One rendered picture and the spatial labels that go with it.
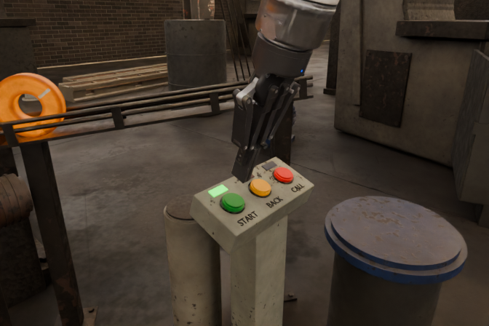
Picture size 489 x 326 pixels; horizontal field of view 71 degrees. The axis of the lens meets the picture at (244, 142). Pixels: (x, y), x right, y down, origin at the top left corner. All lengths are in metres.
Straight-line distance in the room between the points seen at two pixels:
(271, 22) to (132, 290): 1.13
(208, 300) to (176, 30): 2.70
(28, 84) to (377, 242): 0.89
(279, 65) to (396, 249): 0.55
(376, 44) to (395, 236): 1.93
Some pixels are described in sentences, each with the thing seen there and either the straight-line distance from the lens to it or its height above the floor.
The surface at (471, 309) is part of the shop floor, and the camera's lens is 1.47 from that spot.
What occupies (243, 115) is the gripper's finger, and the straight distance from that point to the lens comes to 0.46.
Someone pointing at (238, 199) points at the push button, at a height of 0.61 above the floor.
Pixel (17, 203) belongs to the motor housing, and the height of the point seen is 0.48.
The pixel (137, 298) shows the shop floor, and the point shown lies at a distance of 1.35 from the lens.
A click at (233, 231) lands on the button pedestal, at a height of 0.58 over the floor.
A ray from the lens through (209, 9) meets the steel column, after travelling 4.91.
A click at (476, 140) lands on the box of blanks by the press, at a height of 0.41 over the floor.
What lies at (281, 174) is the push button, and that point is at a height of 0.61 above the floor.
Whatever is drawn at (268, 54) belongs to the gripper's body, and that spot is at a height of 0.87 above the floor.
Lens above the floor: 0.91
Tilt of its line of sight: 20 degrees down
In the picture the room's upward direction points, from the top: straight up
